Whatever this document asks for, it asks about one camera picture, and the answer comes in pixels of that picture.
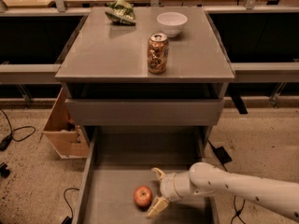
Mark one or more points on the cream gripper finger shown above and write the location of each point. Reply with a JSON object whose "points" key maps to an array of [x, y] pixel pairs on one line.
{"points": [[158, 204], [159, 173]]}

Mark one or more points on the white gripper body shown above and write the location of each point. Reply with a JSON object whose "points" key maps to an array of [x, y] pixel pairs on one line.
{"points": [[167, 186]]}

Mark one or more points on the red apple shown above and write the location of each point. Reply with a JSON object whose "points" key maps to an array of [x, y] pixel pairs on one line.
{"points": [[143, 196]]}

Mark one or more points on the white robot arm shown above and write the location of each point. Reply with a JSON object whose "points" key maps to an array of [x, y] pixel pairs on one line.
{"points": [[203, 179]]}

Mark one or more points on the open grey middle drawer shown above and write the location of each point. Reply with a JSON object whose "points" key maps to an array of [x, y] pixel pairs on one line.
{"points": [[121, 160]]}

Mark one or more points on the closed grey top drawer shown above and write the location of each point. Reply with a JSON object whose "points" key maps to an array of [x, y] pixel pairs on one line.
{"points": [[145, 112]]}

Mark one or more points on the grey drawer cabinet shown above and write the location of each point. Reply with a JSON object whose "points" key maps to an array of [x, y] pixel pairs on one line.
{"points": [[109, 62]]}

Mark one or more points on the cardboard box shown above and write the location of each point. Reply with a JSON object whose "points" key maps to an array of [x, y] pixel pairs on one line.
{"points": [[65, 136]]}

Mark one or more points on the brown soda can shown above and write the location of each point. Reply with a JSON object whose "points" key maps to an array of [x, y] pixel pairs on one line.
{"points": [[158, 46]]}

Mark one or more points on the white bowl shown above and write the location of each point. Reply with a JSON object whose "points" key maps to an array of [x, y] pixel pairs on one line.
{"points": [[172, 23]]}

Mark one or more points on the green chip bag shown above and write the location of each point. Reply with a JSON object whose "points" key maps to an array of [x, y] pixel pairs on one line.
{"points": [[121, 12]]}

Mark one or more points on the black power adapter with cable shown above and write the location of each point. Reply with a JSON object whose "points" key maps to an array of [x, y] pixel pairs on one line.
{"points": [[223, 157]]}

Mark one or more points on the grey metal rail right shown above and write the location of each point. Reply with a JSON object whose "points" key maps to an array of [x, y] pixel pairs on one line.
{"points": [[265, 72]]}

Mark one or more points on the grey metal rail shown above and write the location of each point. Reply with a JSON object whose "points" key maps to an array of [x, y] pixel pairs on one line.
{"points": [[15, 74], [265, 72]]}

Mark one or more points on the grey metal rail left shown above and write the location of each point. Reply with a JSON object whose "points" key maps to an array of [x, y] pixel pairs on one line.
{"points": [[15, 74]]}

